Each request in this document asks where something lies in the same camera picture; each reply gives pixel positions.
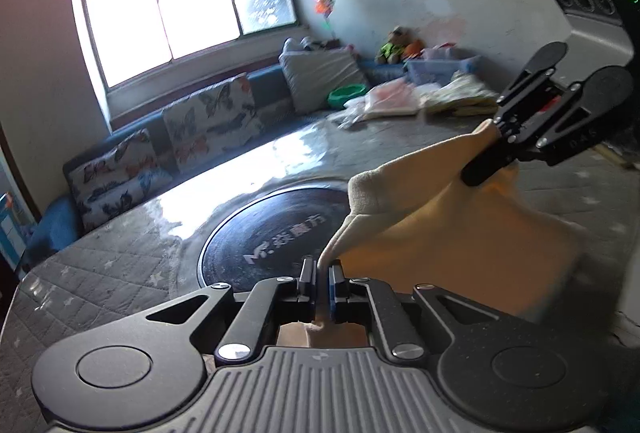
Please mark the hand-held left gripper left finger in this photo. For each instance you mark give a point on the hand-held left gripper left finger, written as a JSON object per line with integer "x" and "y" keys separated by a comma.
{"x": 309, "y": 280}

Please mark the cream fleece garment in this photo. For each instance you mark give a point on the cream fleece garment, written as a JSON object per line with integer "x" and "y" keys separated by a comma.
{"x": 440, "y": 238}

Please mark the clear bag with pink clothes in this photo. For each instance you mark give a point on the clear bag with pink clothes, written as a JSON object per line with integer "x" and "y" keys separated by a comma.
{"x": 385, "y": 103}

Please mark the black round printed plate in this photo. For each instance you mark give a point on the black round printed plate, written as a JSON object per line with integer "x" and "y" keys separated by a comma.
{"x": 250, "y": 233}

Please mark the blue sofa bench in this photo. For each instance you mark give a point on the blue sofa bench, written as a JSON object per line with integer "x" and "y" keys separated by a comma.
{"x": 55, "y": 223}

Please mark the grey square cushion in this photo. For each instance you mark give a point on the grey square cushion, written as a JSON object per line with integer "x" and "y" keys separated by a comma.
{"x": 320, "y": 78}

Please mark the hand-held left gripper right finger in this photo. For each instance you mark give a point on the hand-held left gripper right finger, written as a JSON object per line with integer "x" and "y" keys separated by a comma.
{"x": 332, "y": 294}

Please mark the butterfly print cushion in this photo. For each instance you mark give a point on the butterfly print cushion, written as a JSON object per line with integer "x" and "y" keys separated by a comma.
{"x": 210, "y": 123}
{"x": 115, "y": 183}

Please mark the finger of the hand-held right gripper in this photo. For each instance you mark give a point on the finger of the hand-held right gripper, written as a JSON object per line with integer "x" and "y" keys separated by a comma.
{"x": 516, "y": 97}
{"x": 480, "y": 168}

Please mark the colourful pinwheel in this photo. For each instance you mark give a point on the colourful pinwheel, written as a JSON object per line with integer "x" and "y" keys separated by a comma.
{"x": 325, "y": 5}

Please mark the pale folded cloth pile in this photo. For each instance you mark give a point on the pale folded cloth pile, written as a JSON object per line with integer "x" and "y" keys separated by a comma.
{"x": 465, "y": 95}

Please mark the green plastic basin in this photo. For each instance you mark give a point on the green plastic basin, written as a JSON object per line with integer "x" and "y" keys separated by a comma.
{"x": 345, "y": 94}

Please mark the blue plastic storage bin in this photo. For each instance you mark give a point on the blue plastic storage bin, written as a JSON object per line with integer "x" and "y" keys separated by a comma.
{"x": 440, "y": 65}

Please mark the large sliding window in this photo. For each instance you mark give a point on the large sliding window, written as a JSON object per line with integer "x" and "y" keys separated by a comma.
{"x": 190, "y": 3}

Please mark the teddy bear in green clothes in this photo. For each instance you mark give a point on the teddy bear in green clothes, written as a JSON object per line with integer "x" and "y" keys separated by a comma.
{"x": 392, "y": 47}

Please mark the orange plush toy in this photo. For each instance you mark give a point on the orange plush toy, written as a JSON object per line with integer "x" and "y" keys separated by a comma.
{"x": 415, "y": 48}

